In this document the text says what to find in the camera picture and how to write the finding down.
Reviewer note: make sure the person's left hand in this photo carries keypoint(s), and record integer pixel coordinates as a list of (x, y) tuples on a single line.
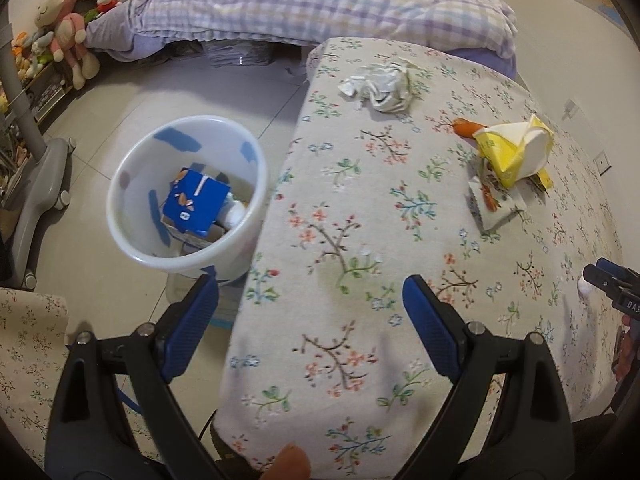
[(290, 465)]

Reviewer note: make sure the low toy shelf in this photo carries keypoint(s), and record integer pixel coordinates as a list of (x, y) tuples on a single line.
[(47, 95)]

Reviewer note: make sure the purple bed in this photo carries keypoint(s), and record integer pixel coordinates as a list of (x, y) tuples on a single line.
[(115, 30)]

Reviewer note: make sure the white plastic drink bottle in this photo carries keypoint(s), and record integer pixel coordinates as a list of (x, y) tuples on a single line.
[(234, 215)]

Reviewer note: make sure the crushed yellow paper cup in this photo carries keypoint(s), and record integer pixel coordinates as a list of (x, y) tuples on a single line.
[(505, 155)]

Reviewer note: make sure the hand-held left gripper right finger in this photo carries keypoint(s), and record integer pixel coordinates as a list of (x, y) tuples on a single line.
[(432, 325)]

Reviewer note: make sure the crumpled white paper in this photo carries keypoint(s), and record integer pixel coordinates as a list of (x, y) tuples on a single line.
[(385, 85)]

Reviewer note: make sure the grey desk chair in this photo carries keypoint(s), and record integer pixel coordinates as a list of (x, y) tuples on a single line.
[(35, 200)]

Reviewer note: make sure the torn blue cardboard box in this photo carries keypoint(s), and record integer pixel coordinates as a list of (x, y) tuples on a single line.
[(192, 200)]

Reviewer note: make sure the white plastic waste bin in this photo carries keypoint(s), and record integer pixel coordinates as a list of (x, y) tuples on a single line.
[(135, 200)]

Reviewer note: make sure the floral tablecloth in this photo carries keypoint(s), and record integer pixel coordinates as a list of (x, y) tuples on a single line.
[(350, 160)]

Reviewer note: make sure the pink plush monkey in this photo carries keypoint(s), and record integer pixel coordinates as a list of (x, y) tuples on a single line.
[(65, 30)]

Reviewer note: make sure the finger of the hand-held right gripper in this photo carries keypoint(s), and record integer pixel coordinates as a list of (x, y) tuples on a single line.
[(600, 280), (614, 266)]

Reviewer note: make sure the white wall socket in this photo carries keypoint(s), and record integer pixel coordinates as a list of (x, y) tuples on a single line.
[(571, 109), (602, 164)]

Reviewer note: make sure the red plush toy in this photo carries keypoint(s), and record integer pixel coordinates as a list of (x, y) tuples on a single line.
[(102, 7)]

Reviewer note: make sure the orange sausage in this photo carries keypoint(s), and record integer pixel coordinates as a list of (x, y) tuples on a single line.
[(467, 127)]

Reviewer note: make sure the printed plastic wrapper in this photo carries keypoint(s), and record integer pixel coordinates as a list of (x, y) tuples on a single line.
[(500, 210)]

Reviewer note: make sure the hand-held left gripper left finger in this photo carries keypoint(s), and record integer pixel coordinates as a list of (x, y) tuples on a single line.
[(192, 325)]

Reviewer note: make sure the floral cloth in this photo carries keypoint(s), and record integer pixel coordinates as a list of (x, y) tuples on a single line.
[(30, 350)]

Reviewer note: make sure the checked purple blanket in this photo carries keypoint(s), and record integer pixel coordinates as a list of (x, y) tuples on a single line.
[(300, 5)]

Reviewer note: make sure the clear underbed storage bag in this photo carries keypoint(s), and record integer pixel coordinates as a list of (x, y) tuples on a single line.
[(240, 55)]

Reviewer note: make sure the small white ball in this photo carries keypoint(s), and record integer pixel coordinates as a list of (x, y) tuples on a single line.
[(584, 287)]

